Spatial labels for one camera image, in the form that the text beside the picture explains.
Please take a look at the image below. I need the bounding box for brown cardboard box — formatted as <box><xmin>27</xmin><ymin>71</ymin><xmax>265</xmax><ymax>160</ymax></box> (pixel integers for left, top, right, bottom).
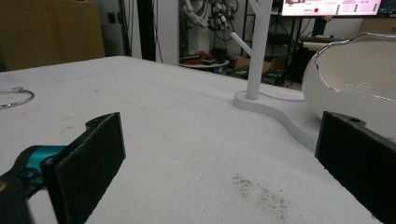
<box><xmin>0</xmin><ymin>0</ymin><xmax>106</xmax><ymax>72</ymax></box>

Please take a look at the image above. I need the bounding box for white silver-rimmed ceramic bowl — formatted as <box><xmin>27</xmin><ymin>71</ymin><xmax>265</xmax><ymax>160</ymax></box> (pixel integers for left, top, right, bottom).
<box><xmin>302</xmin><ymin>32</ymin><xmax>396</xmax><ymax>143</ymax></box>

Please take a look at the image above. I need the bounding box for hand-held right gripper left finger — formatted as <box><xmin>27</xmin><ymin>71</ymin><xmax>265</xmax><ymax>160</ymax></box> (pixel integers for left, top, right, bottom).
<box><xmin>41</xmin><ymin>112</ymin><xmax>127</xmax><ymax>224</ymax></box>

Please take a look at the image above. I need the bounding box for computer monitor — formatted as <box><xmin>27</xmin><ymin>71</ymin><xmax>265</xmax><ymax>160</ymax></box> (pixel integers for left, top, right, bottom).
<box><xmin>280</xmin><ymin>0</ymin><xmax>396</xmax><ymax>18</ymax></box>

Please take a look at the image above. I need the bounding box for white jewelry tree stand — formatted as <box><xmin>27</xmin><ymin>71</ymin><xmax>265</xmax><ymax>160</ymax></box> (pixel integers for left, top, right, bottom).
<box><xmin>230</xmin><ymin>0</ymin><xmax>321</xmax><ymax>153</ymax></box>

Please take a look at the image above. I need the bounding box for silver bangle bracelet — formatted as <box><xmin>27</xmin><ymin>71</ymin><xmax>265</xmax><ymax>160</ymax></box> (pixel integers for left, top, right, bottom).
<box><xmin>0</xmin><ymin>86</ymin><xmax>35</xmax><ymax>110</ymax></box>

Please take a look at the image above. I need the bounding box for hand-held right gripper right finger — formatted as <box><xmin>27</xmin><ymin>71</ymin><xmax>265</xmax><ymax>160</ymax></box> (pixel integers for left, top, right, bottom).
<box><xmin>314</xmin><ymin>110</ymin><xmax>396</xmax><ymax>224</ymax></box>

